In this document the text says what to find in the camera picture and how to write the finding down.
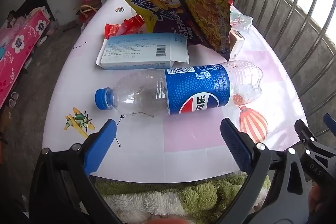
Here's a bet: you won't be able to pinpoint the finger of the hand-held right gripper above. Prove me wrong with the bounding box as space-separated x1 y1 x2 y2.
323 113 336 135
294 120 336 188

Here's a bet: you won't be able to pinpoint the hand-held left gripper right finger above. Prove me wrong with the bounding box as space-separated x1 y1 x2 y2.
218 118 309 224

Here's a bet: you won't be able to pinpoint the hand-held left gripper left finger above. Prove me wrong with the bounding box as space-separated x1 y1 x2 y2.
29 119 124 224

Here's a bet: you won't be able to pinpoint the clear plastic bottle blue label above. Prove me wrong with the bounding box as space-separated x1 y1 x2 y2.
95 60 263 116

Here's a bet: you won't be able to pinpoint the clear plastic packet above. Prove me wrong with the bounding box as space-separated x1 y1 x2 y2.
230 7 254 35

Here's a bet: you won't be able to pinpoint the green white fluffy robe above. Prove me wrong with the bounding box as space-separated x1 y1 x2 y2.
94 172 271 224

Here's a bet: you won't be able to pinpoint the small white orange carton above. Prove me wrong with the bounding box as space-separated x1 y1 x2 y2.
230 30 245 58

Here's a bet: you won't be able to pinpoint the white blue cardboard box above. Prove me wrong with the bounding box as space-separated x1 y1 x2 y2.
96 32 190 70

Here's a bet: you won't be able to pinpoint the red crumpled wrapper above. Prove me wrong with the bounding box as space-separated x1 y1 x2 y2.
104 16 145 39

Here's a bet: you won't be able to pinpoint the purple yellow snack bag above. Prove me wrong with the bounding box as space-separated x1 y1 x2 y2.
121 0 233 60

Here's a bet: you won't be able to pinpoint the red bag yellow handles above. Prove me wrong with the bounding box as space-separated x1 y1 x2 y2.
79 5 100 22

